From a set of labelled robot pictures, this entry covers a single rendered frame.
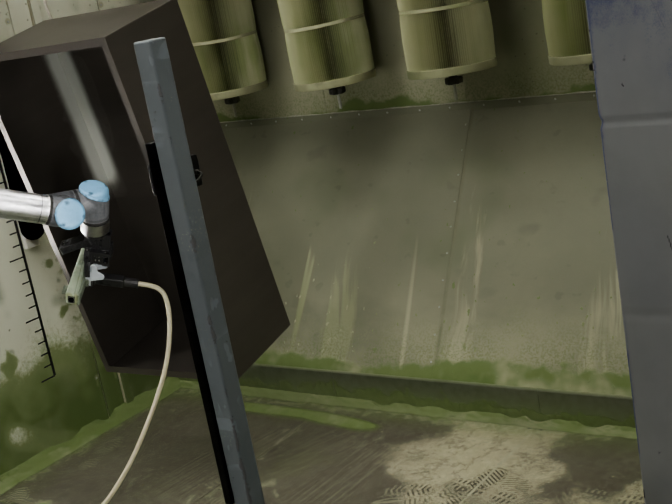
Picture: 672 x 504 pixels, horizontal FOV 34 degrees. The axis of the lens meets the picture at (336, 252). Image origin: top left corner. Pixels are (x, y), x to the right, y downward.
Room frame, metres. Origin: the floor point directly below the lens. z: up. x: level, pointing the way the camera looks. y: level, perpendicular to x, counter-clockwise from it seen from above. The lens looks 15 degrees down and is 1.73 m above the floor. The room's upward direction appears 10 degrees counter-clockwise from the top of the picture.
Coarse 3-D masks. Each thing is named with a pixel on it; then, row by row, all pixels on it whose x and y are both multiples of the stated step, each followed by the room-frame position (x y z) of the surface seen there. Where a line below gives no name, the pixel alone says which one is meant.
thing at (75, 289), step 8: (80, 256) 3.58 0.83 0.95; (80, 264) 3.55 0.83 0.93; (80, 272) 3.50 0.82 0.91; (72, 280) 3.46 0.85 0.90; (80, 280) 3.47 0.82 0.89; (88, 280) 3.48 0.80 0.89; (96, 280) 3.51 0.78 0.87; (104, 280) 3.50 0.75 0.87; (112, 280) 3.50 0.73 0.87; (120, 280) 3.50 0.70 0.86; (128, 280) 3.51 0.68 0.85; (136, 280) 3.51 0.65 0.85; (64, 288) 3.45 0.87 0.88; (72, 288) 3.43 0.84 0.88; (80, 288) 3.44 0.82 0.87; (72, 296) 3.41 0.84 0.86; (80, 296) 3.43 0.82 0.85
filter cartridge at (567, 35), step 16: (544, 0) 3.76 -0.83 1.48; (560, 0) 3.69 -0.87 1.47; (576, 0) 3.65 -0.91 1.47; (544, 16) 3.79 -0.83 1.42; (560, 16) 3.69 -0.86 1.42; (576, 16) 3.65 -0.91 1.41; (560, 32) 3.70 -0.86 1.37; (576, 32) 3.65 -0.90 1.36; (560, 48) 3.70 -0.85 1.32; (576, 48) 3.66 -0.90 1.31; (560, 64) 3.71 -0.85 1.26; (576, 64) 3.65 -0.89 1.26; (592, 64) 3.78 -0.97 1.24
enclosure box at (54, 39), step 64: (0, 64) 3.71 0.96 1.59; (64, 64) 3.91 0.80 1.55; (128, 64) 3.33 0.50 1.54; (192, 64) 3.56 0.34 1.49; (0, 128) 3.65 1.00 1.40; (64, 128) 3.87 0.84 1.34; (128, 128) 3.85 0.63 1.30; (192, 128) 3.50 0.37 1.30; (128, 192) 3.96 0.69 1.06; (64, 256) 3.76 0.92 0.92; (128, 256) 4.00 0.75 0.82; (256, 256) 3.66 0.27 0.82; (128, 320) 3.94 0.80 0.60; (256, 320) 3.60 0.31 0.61
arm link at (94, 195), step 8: (80, 184) 3.38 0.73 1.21; (88, 184) 3.39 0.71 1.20; (96, 184) 3.40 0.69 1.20; (104, 184) 3.41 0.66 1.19; (80, 192) 3.36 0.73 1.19; (88, 192) 3.35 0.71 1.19; (96, 192) 3.36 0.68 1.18; (104, 192) 3.37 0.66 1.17; (80, 200) 3.35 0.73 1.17; (88, 200) 3.35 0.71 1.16; (96, 200) 3.35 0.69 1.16; (104, 200) 3.37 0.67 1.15; (88, 208) 3.35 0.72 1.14; (96, 208) 3.36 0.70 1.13; (104, 208) 3.38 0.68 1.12; (88, 216) 3.37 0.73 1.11; (96, 216) 3.38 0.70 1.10; (104, 216) 3.39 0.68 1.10; (88, 224) 3.39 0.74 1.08; (96, 224) 3.39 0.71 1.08; (104, 224) 3.41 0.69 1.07
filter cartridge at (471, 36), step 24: (408, 0) 4.03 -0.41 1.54; (432, 0) 3.97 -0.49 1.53; (456, 0) 3.97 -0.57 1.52; (480, 0) 4.01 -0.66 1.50; (408, 24) 4.04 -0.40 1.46; (432, 24) 3.98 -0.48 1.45; (456, 24) 3.96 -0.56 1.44; (480, 24) 3.99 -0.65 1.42; (408, 48) 4.06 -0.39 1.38; (432, 48) 3.98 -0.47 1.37; (456, 48) 3.97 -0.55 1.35; (480, 48) 3.98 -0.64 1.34; (408, 72) 4.08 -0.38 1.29; (432, 72) 3.97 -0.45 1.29; (456, 72) 3.94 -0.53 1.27; (456, 96) 4.10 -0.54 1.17
